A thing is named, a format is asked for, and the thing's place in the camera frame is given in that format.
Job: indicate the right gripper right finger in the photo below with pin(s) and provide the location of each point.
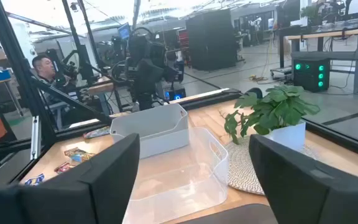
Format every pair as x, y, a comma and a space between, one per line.
306, 196

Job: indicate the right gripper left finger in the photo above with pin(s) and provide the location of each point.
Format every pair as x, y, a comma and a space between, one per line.
73, 202

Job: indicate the red Chewy granola bar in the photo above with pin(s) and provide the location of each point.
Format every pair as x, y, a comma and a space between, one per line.
62, 168

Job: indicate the blue granola bar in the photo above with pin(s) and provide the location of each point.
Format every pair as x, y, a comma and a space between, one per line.
81, 158

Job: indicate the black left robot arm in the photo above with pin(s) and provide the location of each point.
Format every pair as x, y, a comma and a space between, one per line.
145, 101

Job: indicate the black background robot arm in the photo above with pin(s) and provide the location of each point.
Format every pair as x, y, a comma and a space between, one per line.
65, 67

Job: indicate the granola bar colourful wrapper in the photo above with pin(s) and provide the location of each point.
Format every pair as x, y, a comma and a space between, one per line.
34, 180

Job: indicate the purple green granola bar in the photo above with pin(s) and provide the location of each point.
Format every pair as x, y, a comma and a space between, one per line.
96, 132

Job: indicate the black computer blue lights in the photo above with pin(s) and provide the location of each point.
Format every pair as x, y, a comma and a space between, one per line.
175, 94

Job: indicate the blue lit monitor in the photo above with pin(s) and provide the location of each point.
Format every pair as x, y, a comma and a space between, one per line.
124, 31

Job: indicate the white plastic bin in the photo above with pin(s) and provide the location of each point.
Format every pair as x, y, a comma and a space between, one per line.
154, 130

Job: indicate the round woven mat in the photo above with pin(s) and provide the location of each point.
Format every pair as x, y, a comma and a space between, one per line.
241, 168

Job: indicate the black cabinet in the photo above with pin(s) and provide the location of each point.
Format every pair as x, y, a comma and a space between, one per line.
211, 40

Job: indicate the green plant in white pot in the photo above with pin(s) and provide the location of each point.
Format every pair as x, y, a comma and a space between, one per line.
278, 109

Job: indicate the person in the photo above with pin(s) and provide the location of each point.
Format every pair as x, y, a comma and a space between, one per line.
43, 68

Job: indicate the clear plastic bin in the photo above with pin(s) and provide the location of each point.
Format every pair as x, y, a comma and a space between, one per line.
182, 186

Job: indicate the black computer green lights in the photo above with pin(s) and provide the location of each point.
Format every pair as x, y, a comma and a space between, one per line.
311, 74

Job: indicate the wooden workbench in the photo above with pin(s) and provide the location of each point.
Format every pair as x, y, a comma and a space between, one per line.
322, 34

